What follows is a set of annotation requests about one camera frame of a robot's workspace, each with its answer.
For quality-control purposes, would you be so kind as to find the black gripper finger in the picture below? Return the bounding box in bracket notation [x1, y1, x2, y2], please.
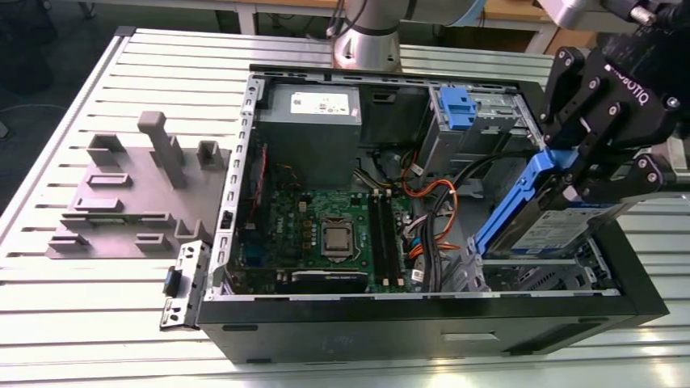
[563, 145, 682, 206]
[541, 45, 621, 151]

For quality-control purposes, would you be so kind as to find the hard disk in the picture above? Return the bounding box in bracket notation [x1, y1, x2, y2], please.
[473, 145, 641, 260]

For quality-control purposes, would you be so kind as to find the metal disk bay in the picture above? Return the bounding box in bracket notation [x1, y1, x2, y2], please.
[442, 238, 619, 293]

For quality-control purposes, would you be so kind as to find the wooden top desk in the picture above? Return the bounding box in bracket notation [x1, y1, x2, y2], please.
[479, 0, 562, 53]

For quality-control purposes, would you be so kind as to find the blue plastic drive latch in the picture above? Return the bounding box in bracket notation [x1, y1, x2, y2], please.
[438, 86, 479, 131]

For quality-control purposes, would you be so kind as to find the metal optical drive cage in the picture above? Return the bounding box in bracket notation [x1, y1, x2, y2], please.
[418, 83, 546, 175]

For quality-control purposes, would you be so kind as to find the black RAM slot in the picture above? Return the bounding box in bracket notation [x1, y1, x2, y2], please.
[367, 188, 387, 287]
[373, 188, 394, 287]
[379, 188, 402, 287]

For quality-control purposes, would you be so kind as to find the metal locking lever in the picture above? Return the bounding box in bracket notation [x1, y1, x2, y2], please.
[344, 226, 363, 264]

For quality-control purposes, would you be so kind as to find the grey power supply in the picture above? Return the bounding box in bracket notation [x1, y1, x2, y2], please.
[251, 83, 363, 192]

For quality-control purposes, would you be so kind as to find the black CPU socket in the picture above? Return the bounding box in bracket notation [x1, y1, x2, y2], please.
[319, 215, 363, 264]

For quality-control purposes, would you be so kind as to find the silver CPU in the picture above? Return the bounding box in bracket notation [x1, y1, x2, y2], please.
[322, 227, 356, 251]

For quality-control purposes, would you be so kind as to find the black PC case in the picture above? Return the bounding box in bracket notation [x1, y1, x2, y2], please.
[196, 62, 670, 363]

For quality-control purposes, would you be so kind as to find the black graphics card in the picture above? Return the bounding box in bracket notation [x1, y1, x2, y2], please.
[272, 269, 373, 295]

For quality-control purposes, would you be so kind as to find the green motherboard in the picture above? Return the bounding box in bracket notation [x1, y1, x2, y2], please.
[231, 188, 429, 295]

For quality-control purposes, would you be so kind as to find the white framed desk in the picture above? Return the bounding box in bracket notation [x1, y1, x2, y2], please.
[212, 0, 339, 37]

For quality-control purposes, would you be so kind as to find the grey parts rack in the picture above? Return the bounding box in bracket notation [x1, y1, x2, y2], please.
[46, 109, 236, 262]

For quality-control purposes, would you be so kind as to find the green RAM stick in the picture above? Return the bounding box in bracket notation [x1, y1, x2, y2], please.
[80, 217, 143, 226]

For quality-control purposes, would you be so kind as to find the orange yellow wire bundle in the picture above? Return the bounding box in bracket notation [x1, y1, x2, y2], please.
[402, 149, 463, 259]

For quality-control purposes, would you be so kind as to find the thin red wire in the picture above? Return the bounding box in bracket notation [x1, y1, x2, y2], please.
[244, 142, 270, 232]

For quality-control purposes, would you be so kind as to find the metal card retention bracket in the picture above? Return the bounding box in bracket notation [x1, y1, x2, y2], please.
[158, 239, 211, 331]

